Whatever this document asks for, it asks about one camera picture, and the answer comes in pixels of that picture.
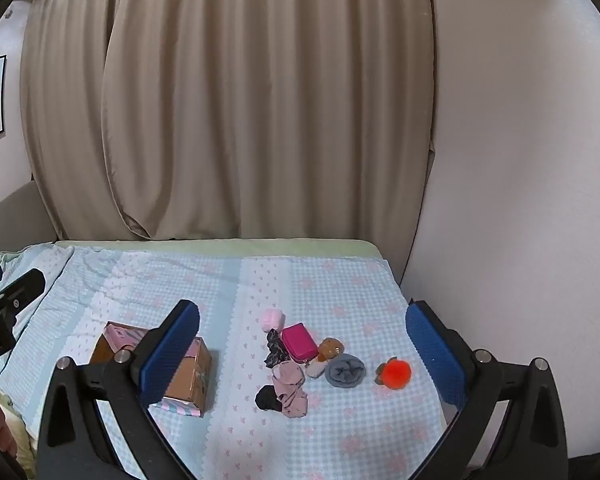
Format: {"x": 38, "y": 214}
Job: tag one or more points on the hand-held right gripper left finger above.
{"x": 172, "y": 350}

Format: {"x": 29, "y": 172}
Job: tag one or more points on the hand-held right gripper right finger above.
{"x": 435, "y": 355}

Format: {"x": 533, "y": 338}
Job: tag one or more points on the cardboard box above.
{"x": 187, "y": 375}

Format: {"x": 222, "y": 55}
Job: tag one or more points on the orange pom pom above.
{"x": 395, "y": 374}

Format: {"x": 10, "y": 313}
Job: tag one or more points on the grey cloth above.
{"x": 346, "y": 371}

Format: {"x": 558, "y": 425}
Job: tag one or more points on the black patterned scrunchie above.
{"x": 276, "y": 350}

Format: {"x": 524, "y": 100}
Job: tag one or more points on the brown teddy bear charm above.
{"x": 331, "y": 349}

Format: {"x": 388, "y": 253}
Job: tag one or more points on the pink fluffy roll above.
{"x": 273, "y": 320}

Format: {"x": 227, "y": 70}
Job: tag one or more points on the black cloth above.
{"x": 266, "y": 398}

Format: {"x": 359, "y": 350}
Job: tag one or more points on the small white soft item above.
{"x": 315, "y": 370}

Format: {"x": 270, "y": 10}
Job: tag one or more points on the pink garment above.
{"x": 291, "y": 387}

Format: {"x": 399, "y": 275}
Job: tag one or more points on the magenta zip pouch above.
{"x": 300, "y": 342}

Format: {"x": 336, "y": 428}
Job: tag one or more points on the pink patterned cloth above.
{"x": 122, "y": 337}

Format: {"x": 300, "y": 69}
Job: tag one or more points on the beige headboard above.
{"x": 10, "y": 215}

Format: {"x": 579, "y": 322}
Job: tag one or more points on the pale yellow cloth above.
{"x": 17, "y": 425}

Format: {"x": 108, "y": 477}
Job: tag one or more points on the pale green bed sheet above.
{"x": 230, "y": 247}

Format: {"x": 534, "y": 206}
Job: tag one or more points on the blue pink printed blanket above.
{"x": 330, "y": 435}

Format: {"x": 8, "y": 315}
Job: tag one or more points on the beige curtain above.
{"x": 230, "y": 100}

